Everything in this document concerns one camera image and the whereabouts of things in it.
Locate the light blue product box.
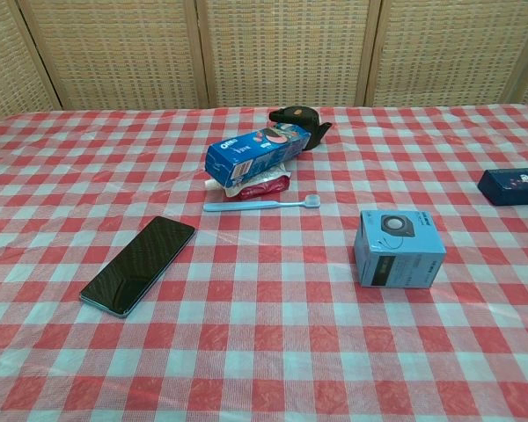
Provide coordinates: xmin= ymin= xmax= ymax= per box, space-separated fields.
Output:
xmin=353 ymin=208 xmax=448 ymax=290

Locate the red white checkered tablecloth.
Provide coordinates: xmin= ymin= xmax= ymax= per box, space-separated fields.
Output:
xmin=0 ymin=103 xmax=528 ymax=422

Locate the light blue toothbrush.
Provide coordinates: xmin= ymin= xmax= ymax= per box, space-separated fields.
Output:
xmin=202 ymin=194 xmax=321 ymax=214

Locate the blue Oreo cookie box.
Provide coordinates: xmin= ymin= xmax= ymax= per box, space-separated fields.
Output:
xmin=204 ymin=122 xmax=313 ymax=189

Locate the black round tape measure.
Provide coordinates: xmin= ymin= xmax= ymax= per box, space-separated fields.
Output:
xmin=268 ymin=105 xmax=334 ymax=152

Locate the black smartphone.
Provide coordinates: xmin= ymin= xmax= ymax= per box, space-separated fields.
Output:
xmin=78 ymin=215 xmax=198 ymax=317

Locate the dark blue long box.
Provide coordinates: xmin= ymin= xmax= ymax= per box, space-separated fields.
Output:
xmin=477 ymin=166 xmax=528 ymax=207

